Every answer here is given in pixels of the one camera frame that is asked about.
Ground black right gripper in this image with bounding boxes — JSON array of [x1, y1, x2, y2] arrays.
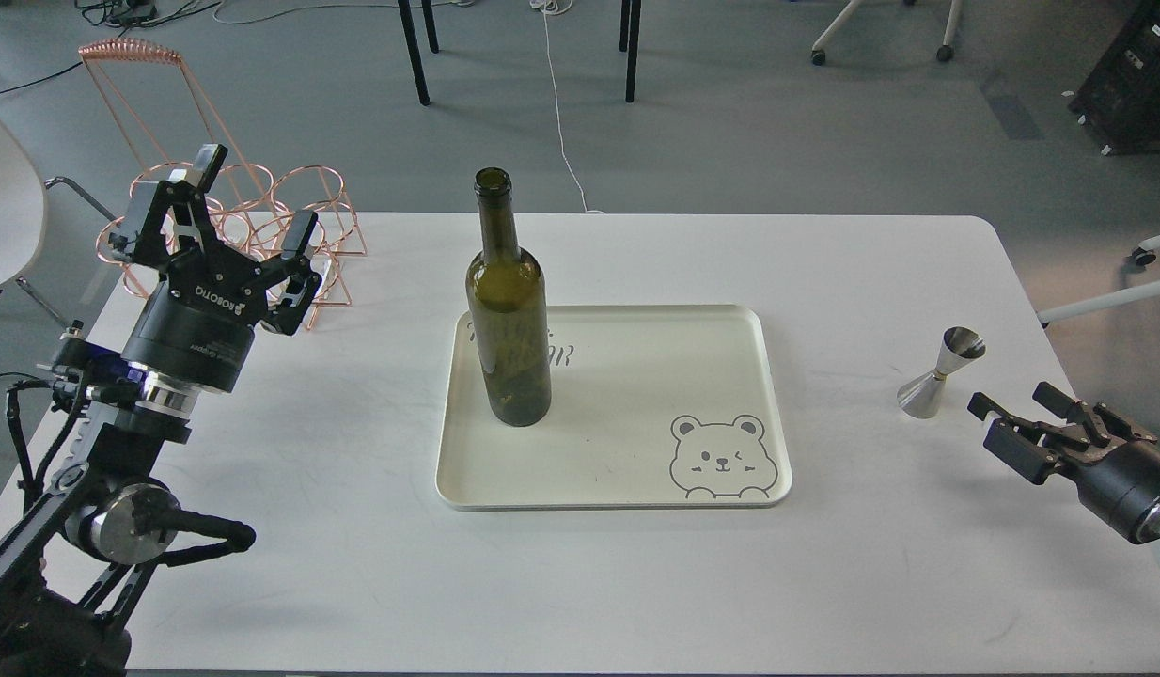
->
[[967, 383, 1160, 544]]

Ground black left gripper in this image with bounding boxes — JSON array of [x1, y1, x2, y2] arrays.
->
[[110, 143, 322, 391]]

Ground dark green wine bottle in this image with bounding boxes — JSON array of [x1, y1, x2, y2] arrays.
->
[[465, 167, 553, 427]]

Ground black equipment case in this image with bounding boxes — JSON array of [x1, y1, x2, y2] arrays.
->
[[1067, 1, 1160, 155]]

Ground steel double jigger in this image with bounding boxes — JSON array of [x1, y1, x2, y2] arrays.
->
[[896, 326, 987, 418]]

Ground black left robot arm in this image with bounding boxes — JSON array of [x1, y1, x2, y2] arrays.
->
[[0, 143, 321, 676]]

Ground black floor cables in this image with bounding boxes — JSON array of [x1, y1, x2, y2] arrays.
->
[[0, 0, 224, 102]]

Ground white chair at right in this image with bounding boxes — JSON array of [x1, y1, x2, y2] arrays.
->
[[1036, 139, 1160, 327]]

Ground white office chair base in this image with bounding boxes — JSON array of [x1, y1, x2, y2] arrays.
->
[[809, 1, 966, 66]]

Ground copper wire bottle rack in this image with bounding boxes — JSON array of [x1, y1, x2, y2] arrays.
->
[[78, 36, 367, 329]]

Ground black table legs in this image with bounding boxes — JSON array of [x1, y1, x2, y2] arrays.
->
[[397, 0, 643, 107]]

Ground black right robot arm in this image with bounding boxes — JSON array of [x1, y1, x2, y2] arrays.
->
[[967, 383, 1160, 544]]

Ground white floor cable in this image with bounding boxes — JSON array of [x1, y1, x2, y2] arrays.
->
[[528, 0, 606, 214]]

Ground cream bear serving tray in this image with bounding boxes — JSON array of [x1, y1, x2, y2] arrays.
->
[[435, 305, 793, 511]]

